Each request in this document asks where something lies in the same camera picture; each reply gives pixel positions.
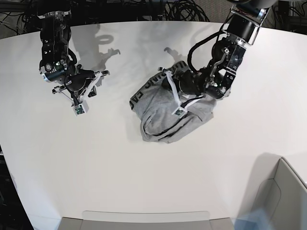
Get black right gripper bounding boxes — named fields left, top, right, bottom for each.
left=64, top=69, right=97, bottom=98

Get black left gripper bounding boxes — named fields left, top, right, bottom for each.
left=162, top=70, right=205, bottom=96

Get grey T-shirt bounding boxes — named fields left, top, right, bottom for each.
left=130, top=61, right=216, bottom=144

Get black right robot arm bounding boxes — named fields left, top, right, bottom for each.
left=37, top=0, right=95, bottom=100

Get grey chair bottom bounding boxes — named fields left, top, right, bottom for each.
left=58, top=211, right=234, bottom=230

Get grey chair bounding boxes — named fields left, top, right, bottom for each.
left=249, top=158, right=307, bottom=230
left=58, top=211, right=234, bottom=230

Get grey chair right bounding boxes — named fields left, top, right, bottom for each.
left=249, top=158, right=307, bottom=230

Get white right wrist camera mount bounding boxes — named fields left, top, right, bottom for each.
left=51, top=70, right=111, bottom=117

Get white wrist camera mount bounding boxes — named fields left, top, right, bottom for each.
left=158, top=67, right=203, bottom=118
left=51, top=70, right=111, bottom=117

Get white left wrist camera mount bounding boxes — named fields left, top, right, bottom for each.
left=158, top=67, right=203, bottom=118

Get black cable bundle background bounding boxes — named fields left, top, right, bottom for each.
left=127, top=0, right=210, bottom=22

